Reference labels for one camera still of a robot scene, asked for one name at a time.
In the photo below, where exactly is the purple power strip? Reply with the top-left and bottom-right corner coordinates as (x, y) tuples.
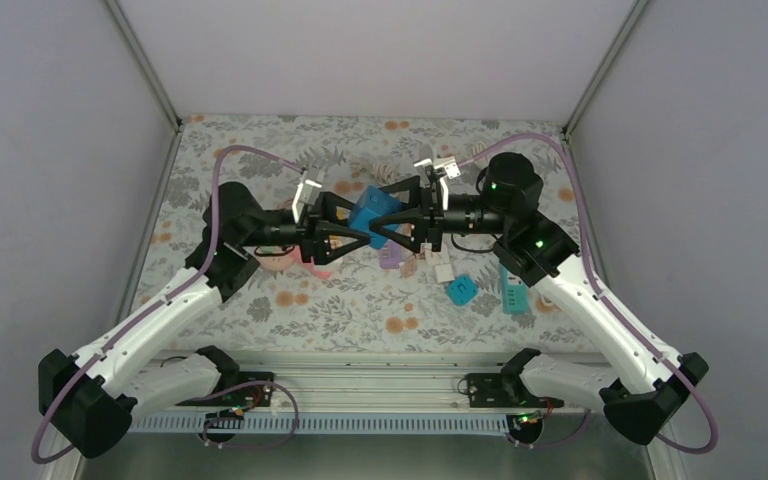
(378, 240), (404, 270)

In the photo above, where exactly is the teal power strip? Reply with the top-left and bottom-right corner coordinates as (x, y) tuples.
(499, 265), (529, 315)

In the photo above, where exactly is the purple cable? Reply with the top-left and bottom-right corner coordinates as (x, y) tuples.
(456, 132), (720, 455)
(30, 144), (312, 465)

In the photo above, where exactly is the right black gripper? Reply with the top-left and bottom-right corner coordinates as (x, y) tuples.
(369, 176), (509, 253)

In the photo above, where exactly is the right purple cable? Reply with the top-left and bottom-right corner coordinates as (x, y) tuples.
(456, 132), (720, 455)

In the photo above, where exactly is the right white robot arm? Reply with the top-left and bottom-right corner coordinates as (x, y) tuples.
(370, 152), (708, 445)

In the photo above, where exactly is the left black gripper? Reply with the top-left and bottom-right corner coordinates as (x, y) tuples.
(239, 191), (371, 265)

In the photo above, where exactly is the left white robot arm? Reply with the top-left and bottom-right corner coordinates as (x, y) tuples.
(32, 181), (370, 464)

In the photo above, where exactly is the aluminium rail frame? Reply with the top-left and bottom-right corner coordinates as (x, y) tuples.
(69, 351), (664, 415)

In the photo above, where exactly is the cyan cube socket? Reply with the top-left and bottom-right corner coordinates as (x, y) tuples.
(446, 274), (479, 306)

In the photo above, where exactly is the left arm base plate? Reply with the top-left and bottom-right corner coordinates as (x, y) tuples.
(177, 372), (275, 409)

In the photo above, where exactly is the white coiled cable centre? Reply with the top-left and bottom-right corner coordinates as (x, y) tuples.
(367, 157), (397, 185)

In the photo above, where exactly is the pink triangular power strip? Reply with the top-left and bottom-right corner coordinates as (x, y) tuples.
(301, 263), (333, 280)

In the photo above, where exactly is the dark blue cube socket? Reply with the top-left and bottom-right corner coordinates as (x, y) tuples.
(348, 185), (402, 250)

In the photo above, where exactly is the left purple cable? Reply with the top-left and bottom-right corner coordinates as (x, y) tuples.
(30, 144), (312, 465)

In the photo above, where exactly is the white square plug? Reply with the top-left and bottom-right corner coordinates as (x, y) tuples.
(432, 262), (455, 283)

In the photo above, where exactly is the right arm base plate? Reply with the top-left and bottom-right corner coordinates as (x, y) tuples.
(462, 373), (565, 408)

